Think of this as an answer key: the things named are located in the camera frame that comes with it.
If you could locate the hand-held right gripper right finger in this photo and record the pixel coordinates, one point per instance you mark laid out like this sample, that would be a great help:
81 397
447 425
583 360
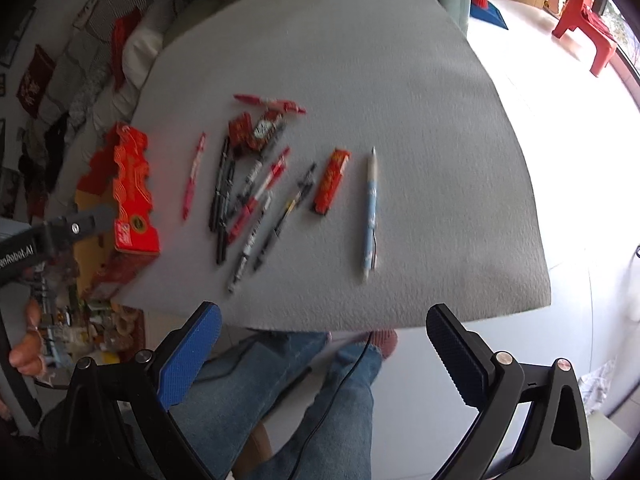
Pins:
455 360

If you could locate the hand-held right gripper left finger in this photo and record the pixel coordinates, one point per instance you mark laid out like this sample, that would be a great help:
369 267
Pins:
192 355

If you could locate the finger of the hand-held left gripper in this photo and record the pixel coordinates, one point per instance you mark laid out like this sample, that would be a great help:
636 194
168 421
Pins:
80 225

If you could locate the orange red cardboard box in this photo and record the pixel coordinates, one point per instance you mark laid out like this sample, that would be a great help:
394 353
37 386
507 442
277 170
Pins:
130 195

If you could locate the pink pen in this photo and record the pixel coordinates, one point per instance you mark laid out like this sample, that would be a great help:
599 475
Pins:
192 175

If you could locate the pile of pens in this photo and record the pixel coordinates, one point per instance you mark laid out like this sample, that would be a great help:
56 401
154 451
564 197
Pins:
250 200

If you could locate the light blue patterned pen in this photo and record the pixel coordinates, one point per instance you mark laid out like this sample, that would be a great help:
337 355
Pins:
371 210

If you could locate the red rectangular box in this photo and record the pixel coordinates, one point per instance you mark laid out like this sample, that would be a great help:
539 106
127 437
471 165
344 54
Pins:
240 130

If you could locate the small red white-label box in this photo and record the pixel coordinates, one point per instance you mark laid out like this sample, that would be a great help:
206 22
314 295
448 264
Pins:
263 129

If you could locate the long narrow red box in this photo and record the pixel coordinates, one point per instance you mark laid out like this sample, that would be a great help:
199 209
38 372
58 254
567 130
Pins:
332 180

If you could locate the red gel pen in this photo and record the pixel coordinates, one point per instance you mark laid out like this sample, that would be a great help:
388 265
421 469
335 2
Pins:
270 102

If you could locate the person's left hand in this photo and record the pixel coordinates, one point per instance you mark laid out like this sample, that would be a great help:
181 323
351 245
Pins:
25 352

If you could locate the person's blue jeans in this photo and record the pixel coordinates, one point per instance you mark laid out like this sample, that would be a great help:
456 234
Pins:
250 390

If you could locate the pink slipper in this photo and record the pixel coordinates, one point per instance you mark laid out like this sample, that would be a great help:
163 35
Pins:
386 342

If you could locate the cluttered low shelf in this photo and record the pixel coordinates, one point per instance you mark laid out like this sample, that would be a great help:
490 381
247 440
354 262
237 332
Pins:
100 330

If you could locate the white printed cloth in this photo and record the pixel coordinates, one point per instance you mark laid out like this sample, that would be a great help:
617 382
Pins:
600 385

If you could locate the dark red cloth bag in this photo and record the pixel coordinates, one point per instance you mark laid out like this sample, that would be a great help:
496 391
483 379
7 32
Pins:
35 80

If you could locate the white stool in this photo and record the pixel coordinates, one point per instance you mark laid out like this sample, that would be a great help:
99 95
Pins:
612 440

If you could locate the white bed cloth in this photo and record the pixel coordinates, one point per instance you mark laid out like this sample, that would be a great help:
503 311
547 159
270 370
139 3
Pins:
145 55

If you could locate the red cushion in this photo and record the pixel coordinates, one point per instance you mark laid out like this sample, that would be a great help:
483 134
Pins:
122 45

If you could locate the grey felt table cover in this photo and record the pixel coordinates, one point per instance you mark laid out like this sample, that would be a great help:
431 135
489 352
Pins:
350 70

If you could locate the blue dustpan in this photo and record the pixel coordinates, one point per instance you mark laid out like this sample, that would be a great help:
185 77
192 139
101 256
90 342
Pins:
492 15

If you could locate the red plastic chair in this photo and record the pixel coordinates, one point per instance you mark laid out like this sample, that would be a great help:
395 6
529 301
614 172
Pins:
582 20

